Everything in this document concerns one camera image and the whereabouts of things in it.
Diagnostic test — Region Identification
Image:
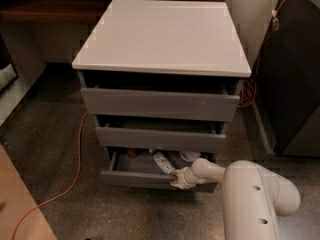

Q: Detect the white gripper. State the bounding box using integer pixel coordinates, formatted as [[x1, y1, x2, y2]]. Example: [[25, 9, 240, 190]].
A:
[[170, 167, 199, 189]]

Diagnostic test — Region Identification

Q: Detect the clear plastic water bottle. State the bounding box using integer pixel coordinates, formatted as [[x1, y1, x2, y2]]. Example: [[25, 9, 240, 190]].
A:
[[153, 152, 175, 175]]

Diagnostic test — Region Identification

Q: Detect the grey bottom drawer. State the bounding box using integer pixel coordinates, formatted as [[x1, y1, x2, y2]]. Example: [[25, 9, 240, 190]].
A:
[[101, 148, 217, 193]]

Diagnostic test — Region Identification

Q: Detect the grey drawer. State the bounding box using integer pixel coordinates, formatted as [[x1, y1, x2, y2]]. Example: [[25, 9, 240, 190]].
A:
[[81, 88, 239, 122], [101, 148, 217, 193], [96, 116, 225, 153]]

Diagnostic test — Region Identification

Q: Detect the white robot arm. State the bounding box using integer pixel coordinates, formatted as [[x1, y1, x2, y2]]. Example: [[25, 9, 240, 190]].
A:
[[171, 158, 301, 240]]

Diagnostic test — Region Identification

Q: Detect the grey middle drawer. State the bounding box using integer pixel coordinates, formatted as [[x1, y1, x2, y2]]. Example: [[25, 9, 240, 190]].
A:
[[96, 116, 225, 153]]

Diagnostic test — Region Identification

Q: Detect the grey top drawer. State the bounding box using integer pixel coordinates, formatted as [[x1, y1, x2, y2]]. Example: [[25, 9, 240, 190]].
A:
[[81, 88, 239, 122]]

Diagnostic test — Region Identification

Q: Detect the grey drawer cabinet white top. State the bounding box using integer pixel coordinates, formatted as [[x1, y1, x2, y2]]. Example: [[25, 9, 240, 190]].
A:
[[71, 0, 252, 158]]

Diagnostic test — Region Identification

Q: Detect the white round bowl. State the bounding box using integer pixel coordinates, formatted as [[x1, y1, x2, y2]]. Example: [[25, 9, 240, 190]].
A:
[[180, 151, 201, 163]]

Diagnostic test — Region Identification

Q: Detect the red soda can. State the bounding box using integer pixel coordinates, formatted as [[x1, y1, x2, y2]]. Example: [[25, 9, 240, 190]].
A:
[[127, 148, 137, 158]]

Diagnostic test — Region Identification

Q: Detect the dark cabinet on right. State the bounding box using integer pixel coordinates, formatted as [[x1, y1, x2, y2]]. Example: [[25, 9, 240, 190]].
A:
[[254, 0, 320, 157]]

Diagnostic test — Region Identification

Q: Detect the dark framed object at left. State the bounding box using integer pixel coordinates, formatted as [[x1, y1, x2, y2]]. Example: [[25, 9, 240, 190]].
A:
[[0, 35, 19, 93]]

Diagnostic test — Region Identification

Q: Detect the dark wooden shelf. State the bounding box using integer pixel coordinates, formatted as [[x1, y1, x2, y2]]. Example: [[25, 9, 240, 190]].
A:
[[0, 0, 226, 26]]

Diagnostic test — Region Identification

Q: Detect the orange extension cable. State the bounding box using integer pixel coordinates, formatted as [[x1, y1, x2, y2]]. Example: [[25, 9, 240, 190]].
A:
[[11, 0, 320, 240]]

